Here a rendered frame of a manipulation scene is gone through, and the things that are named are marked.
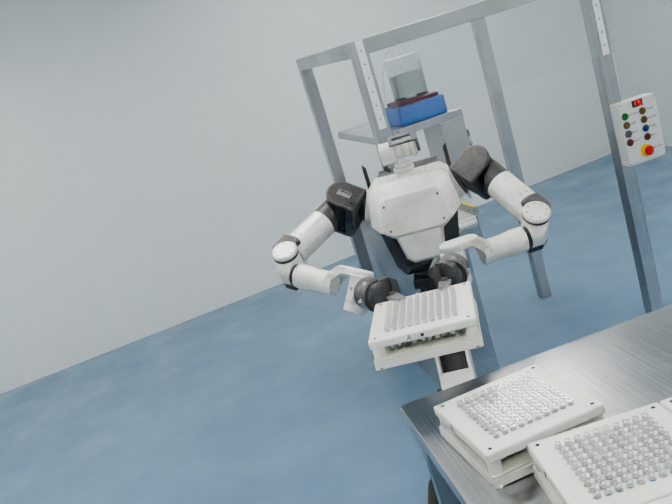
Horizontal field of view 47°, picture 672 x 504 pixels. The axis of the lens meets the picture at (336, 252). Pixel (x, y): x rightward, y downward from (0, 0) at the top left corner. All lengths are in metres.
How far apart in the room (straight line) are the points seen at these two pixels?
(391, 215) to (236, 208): 4.08
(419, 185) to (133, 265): 4.20
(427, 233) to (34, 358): 4.50
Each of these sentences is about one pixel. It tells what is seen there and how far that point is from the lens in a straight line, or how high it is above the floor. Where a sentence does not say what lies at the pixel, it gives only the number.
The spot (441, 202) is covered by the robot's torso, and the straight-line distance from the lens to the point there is 2.31.
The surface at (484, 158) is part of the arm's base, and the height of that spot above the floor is 1.26.
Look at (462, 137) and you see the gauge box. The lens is 3.17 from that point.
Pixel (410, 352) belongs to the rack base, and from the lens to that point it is 1.74.
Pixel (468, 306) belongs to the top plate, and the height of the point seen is 1.07.
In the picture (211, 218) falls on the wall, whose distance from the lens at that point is 6.29.
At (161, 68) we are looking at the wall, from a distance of 6.22.
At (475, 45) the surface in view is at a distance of 3.12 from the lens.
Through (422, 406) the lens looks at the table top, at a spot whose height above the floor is 0.88.
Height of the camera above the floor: 1.69
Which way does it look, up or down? 14 degrees down
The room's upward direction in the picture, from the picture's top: 17 degrees counter-clockwise
